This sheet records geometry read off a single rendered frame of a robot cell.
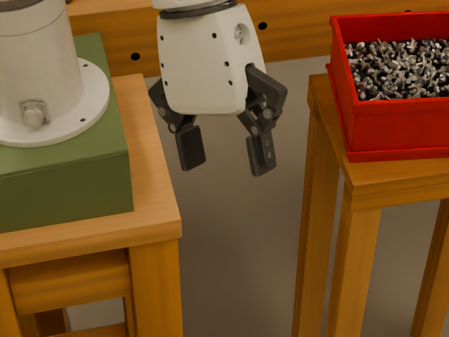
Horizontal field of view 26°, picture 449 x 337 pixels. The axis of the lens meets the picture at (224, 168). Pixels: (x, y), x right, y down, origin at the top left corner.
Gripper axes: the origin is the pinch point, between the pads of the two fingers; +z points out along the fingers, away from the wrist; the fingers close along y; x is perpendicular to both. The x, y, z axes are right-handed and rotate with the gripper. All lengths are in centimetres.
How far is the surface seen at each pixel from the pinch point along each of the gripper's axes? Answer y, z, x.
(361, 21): 22, -1, -60
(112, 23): 56, -7, -39
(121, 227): 32.4, 15.4, -12.3
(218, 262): 91, 61, -89
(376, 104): 11.5, 7.7, -45.1
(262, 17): 40, -3, -59
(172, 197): 30.3, 13.9, -20.4
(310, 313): 53, 61, -73
